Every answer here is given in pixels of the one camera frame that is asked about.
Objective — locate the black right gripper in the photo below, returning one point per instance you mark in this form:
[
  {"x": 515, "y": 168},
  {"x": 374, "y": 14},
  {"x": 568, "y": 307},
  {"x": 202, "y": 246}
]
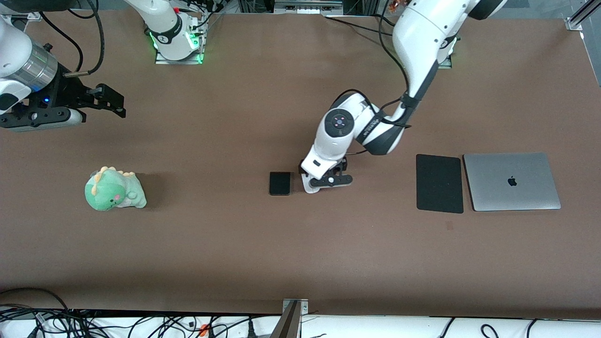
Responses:
[{"x": 66, "y": 93}]

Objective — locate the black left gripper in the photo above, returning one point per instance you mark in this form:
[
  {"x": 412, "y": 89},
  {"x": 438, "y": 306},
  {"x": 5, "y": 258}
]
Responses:
[{"x": 342, "y": 165}]

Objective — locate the black phone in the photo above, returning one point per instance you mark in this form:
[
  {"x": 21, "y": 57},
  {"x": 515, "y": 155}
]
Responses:
[{"x": 280, "y": 183}]

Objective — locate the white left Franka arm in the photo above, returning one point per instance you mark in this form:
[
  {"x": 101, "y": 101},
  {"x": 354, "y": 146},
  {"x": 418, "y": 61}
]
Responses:
[{"x": 422, "y": 42}]

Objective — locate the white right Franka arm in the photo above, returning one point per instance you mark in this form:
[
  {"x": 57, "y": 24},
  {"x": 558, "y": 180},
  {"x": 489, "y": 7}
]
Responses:
[{"x": 171, "y": 28}]

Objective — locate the black mouse pad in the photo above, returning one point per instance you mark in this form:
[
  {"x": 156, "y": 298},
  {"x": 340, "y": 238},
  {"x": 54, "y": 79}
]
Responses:
[{"x": 439, "y": 183}]

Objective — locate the green plush dinosaur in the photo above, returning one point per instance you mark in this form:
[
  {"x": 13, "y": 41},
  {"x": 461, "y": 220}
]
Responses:
[{"x": 110, "y": 190}]

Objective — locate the grey power strip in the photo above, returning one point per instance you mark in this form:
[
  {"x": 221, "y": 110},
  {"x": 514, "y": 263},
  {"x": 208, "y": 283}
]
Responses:
[{"x": 307, "y": 5}]

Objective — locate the silver laptop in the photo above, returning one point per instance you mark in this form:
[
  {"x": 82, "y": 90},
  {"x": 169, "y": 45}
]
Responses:
[{"x": 512, "y": 180}]

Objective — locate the aluminium corner profile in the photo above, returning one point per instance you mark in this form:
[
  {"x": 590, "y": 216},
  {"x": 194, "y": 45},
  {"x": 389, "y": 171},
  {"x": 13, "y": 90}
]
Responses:
[{"x": 576, "y": 19}]

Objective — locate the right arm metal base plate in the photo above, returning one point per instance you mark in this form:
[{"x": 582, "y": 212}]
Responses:
[{"x": 178, "y": 61}]

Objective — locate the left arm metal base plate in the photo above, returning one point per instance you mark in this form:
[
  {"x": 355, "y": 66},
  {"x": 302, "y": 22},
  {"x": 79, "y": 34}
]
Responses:
[{"x": 446, "y": 65}]

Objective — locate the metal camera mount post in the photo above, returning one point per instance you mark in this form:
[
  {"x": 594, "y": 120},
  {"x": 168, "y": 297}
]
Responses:
[{"x": 291, "y": 319}]

